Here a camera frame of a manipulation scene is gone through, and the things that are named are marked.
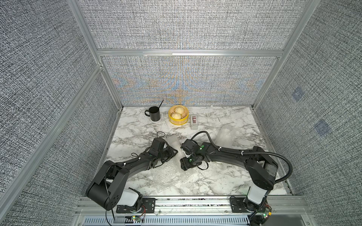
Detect white ribbed slim vase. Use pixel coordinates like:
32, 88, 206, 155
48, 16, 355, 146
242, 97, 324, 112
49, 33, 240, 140
168, 135, 187, 161

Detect white ribbed wide vase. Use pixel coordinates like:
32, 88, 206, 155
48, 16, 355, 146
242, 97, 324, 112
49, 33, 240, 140
214, 125, 235, 148

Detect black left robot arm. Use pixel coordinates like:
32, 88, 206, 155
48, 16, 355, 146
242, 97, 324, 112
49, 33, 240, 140
85, 137, 178, 211

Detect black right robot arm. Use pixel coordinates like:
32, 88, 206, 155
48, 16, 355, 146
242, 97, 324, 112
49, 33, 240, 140
180, 139, 283, 212

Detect front bun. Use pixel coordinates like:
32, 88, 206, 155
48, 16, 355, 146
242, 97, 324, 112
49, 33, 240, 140
171, 112, 182, 120

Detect bun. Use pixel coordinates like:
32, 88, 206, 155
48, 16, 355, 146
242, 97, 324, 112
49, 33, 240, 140
171, 112, 182, 120
175, 106, 185, 115

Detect black cup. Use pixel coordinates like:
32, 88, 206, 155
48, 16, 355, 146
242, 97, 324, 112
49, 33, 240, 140
145, 106, 161, 121

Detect yellow steamer basket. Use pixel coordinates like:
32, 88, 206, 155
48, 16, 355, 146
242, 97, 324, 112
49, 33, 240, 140
168, 105, 189, 126

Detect small clear box red contents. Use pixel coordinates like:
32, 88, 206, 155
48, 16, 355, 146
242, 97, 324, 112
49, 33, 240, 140
190, 115, 198, 130

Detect back bun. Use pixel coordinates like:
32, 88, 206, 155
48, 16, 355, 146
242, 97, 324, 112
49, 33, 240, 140
175, 106, 185, 115

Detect black corrugated right cable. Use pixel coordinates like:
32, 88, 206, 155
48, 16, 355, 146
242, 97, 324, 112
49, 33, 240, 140
190, 130, 293, 185

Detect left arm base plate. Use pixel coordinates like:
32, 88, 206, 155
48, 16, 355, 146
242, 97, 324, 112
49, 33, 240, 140
116, 198, 156, 215

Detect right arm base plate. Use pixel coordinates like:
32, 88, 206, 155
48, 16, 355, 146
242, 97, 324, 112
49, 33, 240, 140
229, 196, 254, 214

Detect aluminium front rail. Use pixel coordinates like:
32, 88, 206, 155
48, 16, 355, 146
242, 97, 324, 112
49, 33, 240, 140
71, 195, 317, 226

